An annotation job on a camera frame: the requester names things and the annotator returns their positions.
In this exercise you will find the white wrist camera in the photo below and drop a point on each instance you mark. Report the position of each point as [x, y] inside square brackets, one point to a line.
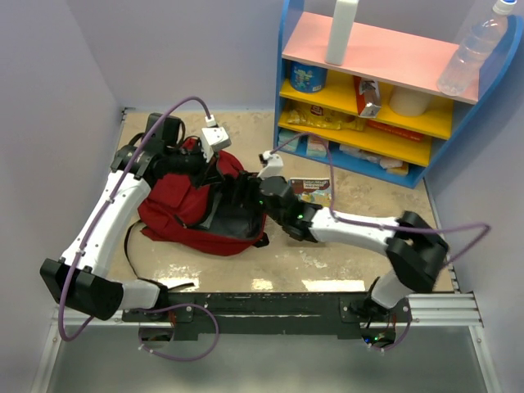
[272, 165]
[214, 140]

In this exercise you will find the pink tissue pack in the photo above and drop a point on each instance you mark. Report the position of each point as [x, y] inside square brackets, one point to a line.
[316, 147]

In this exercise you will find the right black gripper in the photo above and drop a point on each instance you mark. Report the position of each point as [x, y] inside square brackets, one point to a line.
[249, 185]

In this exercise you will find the red snack box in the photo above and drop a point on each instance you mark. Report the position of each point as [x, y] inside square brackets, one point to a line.
[368, 97]

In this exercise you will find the yellow snack bag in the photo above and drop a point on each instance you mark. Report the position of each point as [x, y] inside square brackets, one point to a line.
[319, 117]

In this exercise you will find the aluminium rail frame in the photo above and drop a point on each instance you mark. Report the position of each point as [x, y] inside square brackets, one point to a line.
[431, 309]

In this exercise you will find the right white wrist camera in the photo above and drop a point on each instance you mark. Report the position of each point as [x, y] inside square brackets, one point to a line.
[272, 165]

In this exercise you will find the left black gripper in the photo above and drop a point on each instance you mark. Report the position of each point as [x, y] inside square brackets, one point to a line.
[208, 173]

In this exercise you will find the clear plastic water bottle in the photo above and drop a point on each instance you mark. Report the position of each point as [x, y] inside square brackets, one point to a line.
[476, 47]

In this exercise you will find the white wrapped packs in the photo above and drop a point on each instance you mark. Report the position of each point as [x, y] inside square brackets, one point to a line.
[390, 165]

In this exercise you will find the white paper roll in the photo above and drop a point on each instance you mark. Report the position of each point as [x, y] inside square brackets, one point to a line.
[409, 103]

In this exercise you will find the red flat box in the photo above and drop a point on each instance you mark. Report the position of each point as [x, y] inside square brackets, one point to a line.
[397, 131]

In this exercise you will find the blue wooden shelf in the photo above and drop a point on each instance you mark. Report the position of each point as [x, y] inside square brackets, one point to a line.
[394, 59]

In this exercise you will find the white bottle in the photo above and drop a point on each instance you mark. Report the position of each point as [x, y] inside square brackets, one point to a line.
[342, 22]

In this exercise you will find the lower book under booklet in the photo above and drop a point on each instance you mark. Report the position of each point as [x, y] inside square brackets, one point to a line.
[313, 190]

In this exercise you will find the red backpack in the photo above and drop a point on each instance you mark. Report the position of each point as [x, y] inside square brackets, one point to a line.
[207, 218]

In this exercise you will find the teal tissue pack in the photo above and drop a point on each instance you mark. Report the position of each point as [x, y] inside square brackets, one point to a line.
[288, 140]

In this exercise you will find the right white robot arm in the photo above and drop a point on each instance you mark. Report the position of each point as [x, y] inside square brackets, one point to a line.
[415, 251]

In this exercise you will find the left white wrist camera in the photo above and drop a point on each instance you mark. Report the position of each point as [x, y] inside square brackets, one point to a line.
[214, 140]

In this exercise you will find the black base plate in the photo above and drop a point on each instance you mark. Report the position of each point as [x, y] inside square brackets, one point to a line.
[345, 315]

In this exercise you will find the blue round tin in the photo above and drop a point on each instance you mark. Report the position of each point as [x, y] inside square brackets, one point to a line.
[307, 78]

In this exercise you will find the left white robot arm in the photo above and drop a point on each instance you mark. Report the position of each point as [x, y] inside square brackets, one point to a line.
[78, 279]

